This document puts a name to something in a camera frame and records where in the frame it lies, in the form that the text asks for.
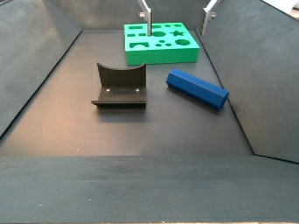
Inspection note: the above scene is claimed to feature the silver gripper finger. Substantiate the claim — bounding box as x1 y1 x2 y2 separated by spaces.
200 0 220 35
136 0 152 37

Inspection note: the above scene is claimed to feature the blue hexagonal prism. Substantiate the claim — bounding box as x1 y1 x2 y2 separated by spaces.
165 69 229 111

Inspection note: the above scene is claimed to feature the green shape sorter block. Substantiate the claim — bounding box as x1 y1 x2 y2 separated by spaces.
124 23 200 66

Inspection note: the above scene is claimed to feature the black curved holder stand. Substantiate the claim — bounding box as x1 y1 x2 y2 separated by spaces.
91 63 147 107

